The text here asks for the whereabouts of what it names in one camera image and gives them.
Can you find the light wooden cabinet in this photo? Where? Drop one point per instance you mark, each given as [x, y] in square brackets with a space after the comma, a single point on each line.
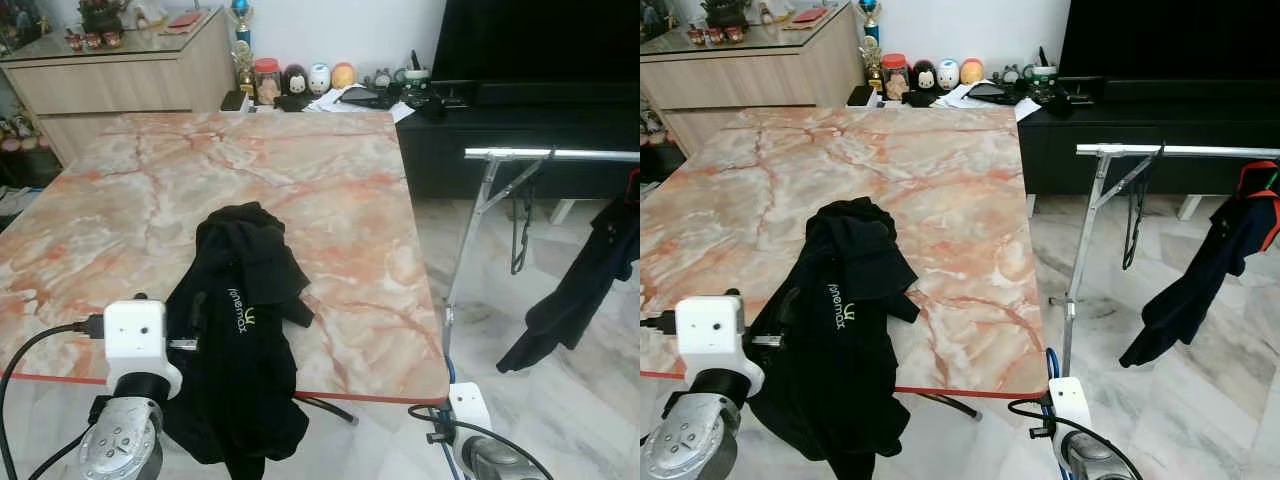
[760, 80]
[120, 85]

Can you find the dark potted plant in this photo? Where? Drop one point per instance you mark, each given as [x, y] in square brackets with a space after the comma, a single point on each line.
[723, 12]
[100, 15]

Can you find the black shirt green print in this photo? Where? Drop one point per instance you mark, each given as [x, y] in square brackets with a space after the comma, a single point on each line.
[240, 400]
[840, 400]

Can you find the black round plush toy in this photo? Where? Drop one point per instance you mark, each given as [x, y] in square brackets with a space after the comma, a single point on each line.
[295, 82]
[923, 77]

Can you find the black wallet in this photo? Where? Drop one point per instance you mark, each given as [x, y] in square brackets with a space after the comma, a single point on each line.
[992, 92]
[365, 95]

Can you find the navy shirt red collar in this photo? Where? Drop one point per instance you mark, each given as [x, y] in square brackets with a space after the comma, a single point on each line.
[580, 290]
[1200, 290]

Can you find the blue plastic hanger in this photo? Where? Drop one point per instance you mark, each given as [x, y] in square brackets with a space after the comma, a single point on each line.
[1050, 365]
[450, 372]

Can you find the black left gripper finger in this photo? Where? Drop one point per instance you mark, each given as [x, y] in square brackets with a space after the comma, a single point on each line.
[196, 320]
[786, 316]

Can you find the silver metal clothes rack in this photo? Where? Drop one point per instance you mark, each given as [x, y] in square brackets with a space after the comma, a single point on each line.
[560, 154]
[1180, 151]

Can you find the orange round plush toy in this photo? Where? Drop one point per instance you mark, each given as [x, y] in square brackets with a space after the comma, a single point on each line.
[972, 72]
[343, 76]

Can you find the gold trophy blue ball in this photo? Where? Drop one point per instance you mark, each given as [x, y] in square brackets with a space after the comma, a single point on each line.
[871, 58]
[241, 60]

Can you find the white paper stack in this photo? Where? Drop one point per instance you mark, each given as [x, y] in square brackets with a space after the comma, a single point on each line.
[955, 102]
[325, 105]

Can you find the white round plush toy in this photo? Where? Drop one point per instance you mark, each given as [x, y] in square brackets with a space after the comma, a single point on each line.
[948, 75]
[319, 80]

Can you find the red flat box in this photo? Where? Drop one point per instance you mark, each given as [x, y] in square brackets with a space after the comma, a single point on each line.
[810, 16]
[184, 19]

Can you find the orange marble folding table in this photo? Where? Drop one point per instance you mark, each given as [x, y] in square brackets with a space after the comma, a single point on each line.
[150, 180]
[800, 170]

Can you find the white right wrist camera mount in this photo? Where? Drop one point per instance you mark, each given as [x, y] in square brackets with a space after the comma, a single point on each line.
[1070, 405]
[470, 410]

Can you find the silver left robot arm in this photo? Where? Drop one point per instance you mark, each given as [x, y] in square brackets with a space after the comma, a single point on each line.
[695, 445]
[120, 445]

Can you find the black soundbar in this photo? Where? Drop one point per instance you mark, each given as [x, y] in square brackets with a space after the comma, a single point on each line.
[1190, 90]
[560, 93]

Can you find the clear jar red lid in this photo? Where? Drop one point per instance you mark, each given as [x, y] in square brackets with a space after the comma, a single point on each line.
[895, 80]
[267, 85]

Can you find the black flat television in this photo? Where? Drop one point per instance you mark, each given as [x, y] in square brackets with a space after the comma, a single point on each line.
[540, 40]
[1170, 40]

